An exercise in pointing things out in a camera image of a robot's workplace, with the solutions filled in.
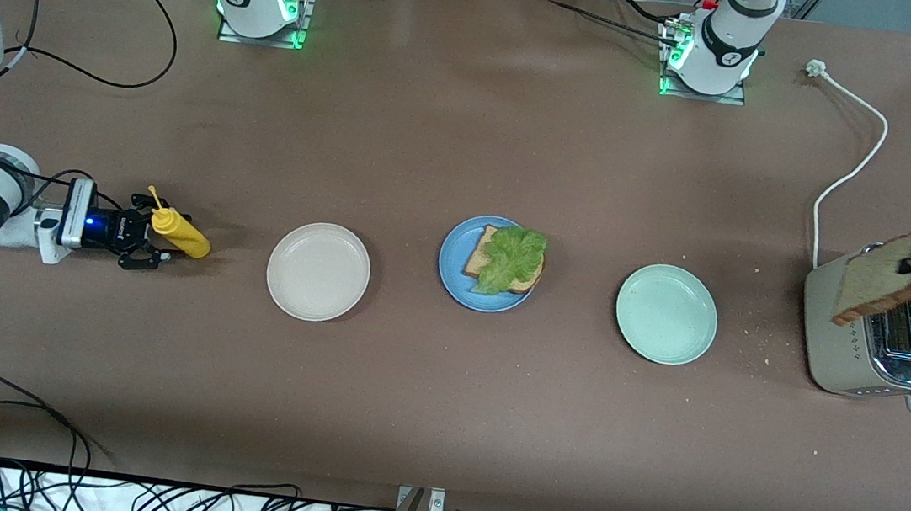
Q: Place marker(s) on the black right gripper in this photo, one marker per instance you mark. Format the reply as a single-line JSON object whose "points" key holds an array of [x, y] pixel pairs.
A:
{"points": [[118, 227]]}

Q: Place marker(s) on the yellow squeeze bottle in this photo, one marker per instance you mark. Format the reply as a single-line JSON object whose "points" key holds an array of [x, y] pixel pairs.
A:
{"points": [[186, 237]]}

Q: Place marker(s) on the brown bread slice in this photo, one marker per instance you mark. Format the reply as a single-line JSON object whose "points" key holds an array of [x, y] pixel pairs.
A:
{"points": [[476, 264], [871, 286]]}

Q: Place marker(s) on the green lettuce leaf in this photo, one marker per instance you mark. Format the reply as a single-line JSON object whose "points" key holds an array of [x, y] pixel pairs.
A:
{"points": [[510, 257]]}

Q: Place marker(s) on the cream plate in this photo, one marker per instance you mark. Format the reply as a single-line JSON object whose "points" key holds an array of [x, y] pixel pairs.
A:
{"points": [[318, 272]]}

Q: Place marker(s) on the pale green plate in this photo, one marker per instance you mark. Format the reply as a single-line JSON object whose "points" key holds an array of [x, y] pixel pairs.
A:
{"points": [[666, 314]]}

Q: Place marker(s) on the blue plate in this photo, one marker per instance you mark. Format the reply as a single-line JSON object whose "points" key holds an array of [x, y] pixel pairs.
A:
{"points": [[453, 281]]}

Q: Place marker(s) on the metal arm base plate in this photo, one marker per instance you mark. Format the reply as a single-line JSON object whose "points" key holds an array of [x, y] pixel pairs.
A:
{"points": [[730, 98], [308, 3]]}

